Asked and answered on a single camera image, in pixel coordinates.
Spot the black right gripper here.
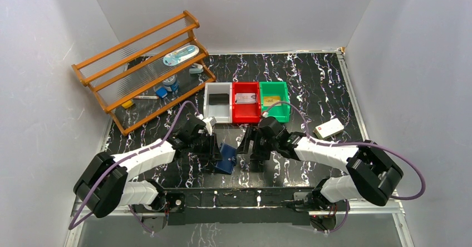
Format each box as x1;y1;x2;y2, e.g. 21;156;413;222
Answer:
235;125;278;160

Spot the blue card holder wallet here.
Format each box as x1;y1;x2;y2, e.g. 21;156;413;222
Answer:
215;143;237;175

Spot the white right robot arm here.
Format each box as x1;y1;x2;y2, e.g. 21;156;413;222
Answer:
236;117;404;210

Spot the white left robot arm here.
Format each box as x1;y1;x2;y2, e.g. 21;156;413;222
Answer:
73;115;222;218

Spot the gold credit card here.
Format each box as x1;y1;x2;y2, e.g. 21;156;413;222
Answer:
262;96;281;107

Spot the white VIP card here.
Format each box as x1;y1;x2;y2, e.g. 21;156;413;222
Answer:
234;93;257;104

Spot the red plastic bin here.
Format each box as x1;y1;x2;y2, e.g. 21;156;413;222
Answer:
232;82;262;124

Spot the white plastic bin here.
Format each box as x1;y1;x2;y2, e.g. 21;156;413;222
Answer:
203;82;233;124

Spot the green plastic bin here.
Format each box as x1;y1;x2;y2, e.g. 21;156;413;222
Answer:
259;82;291;123

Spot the white box with red logo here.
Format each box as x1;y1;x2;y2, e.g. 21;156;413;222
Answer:
313;118;345;140

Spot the small blue box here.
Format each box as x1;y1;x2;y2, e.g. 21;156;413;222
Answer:
155;87;168;99

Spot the white marker pen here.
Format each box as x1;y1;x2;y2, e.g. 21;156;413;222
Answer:
133;95;160;100

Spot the pale green tape dispenser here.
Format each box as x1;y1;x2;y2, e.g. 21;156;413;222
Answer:
189;63;204;75

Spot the yellow small block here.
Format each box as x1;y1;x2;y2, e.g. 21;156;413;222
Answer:
121;100;134;109

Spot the orange wooden shelf rack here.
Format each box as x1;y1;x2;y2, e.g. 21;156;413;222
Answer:
71;10;217;135

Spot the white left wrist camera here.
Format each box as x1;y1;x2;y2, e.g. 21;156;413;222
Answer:
197;114;217;135

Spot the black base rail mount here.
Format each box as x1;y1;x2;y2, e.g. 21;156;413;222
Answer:
131;188;350;232

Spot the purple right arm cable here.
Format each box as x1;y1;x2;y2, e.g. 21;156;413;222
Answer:
260;101;426;201

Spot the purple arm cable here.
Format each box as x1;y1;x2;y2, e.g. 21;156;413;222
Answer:
68;100;204;231
260;101;426;201

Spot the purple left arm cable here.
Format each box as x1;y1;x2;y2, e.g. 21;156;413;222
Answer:
68;100;204;231

